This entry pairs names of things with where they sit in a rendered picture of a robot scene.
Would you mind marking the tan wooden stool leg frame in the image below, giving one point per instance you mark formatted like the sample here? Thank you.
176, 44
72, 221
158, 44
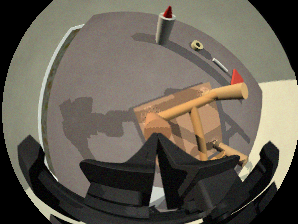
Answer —
155, 124

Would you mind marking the tan wooden stool seat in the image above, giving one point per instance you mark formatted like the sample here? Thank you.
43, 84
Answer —
182, 129

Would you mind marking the white cylindrical rod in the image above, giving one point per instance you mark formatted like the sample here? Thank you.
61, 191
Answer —
220, 65

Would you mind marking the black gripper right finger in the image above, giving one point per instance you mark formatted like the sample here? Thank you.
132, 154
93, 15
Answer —
180, 171

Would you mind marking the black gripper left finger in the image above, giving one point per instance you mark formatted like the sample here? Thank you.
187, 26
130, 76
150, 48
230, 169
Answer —
136, 174

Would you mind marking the grey bottle with red pointed cap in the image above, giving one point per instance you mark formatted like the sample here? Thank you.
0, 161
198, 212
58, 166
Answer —
165, 25

